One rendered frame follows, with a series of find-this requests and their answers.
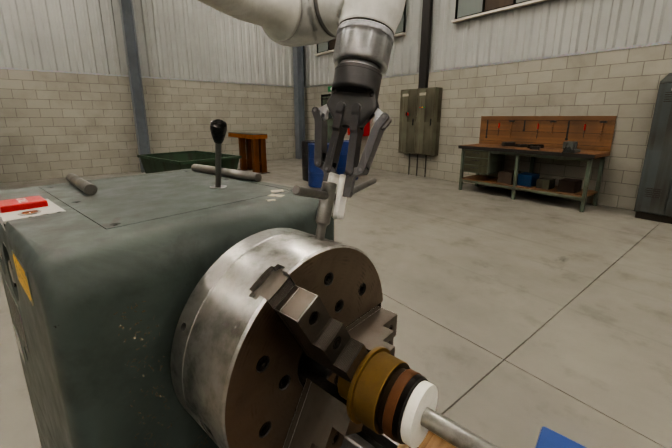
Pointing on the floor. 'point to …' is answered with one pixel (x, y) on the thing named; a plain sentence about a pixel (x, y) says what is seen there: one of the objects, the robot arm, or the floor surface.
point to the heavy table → (255, 147)
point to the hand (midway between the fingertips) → (335, 195)
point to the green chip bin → (159, 162)
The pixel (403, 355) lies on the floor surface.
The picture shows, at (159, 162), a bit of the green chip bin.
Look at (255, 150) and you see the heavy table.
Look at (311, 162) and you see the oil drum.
